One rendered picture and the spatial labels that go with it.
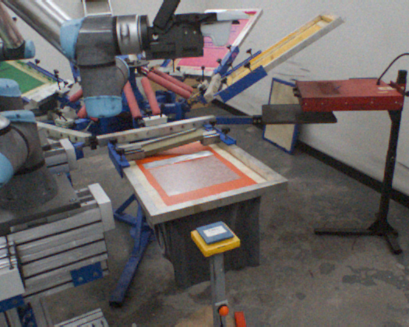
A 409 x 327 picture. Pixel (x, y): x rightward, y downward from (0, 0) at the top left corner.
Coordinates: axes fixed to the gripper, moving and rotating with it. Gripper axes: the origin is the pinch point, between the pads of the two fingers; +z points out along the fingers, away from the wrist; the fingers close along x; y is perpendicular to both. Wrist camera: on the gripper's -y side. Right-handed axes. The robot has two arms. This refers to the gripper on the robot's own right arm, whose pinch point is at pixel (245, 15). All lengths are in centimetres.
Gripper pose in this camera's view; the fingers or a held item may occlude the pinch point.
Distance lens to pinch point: 82.8
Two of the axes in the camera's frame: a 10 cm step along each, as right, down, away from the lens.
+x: 0.2, 2.7, -9.6
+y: 0.6, 9.6, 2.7
